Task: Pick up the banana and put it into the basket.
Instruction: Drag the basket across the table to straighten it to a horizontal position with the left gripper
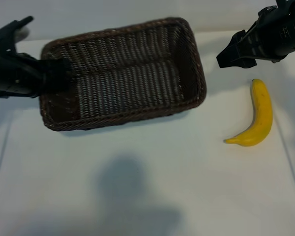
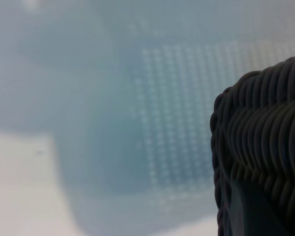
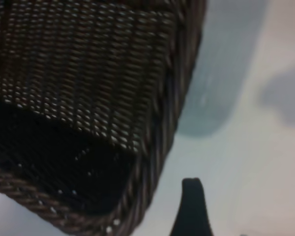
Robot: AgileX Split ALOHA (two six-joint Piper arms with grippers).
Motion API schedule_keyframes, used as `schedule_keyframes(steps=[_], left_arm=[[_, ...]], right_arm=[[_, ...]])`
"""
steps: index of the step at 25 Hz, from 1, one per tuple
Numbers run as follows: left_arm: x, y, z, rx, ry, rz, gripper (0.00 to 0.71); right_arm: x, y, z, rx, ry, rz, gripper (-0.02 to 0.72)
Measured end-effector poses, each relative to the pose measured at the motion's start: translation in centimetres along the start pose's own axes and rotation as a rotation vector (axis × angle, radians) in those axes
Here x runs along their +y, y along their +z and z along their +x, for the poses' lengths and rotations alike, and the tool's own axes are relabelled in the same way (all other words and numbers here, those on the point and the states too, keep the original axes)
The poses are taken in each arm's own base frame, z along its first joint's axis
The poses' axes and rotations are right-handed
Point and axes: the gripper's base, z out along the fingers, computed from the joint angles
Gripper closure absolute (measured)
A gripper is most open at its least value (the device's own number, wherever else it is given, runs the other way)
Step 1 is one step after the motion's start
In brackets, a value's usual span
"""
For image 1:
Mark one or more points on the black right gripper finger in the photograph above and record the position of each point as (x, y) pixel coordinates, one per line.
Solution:
(236, 43)
(243, 61)

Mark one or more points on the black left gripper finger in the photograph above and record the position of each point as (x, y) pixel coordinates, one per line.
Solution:
(56, 81)
(49, 64)

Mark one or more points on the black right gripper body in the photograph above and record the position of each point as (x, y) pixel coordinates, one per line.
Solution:
(280, 34)

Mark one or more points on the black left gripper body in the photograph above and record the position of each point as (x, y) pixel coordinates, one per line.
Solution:
(9, 76)

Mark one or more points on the yellow banana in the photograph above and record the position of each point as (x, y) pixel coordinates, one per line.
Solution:
(263, 115)

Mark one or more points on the dark brown wicker basket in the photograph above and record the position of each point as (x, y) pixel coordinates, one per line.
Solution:
(127, 73)

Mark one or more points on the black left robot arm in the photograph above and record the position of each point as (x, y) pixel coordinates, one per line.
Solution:
(5, 34)

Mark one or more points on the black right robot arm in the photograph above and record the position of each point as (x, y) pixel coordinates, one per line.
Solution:
(291, 3)

